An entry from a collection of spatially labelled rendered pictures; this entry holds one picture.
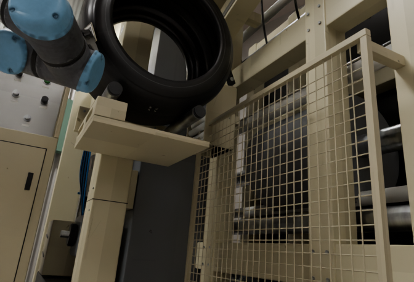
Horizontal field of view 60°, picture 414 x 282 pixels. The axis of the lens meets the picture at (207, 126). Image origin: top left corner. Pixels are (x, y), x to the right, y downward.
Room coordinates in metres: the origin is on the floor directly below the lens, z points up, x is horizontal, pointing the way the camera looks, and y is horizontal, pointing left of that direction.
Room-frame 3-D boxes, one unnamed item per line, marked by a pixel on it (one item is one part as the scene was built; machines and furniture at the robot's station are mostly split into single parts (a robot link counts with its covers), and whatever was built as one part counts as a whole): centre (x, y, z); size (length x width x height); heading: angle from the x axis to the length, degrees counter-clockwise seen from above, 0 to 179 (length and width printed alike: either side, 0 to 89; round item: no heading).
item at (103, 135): (1.17, 0.23, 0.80); 0.37 x 0.36 x 0.02; 116
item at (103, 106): (1.11, 0.36, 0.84); 0.36 x 0.09 x 0.06; 26
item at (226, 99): (1.54, -0.02, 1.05); 0.20 x 0.15 x 0.30; 26
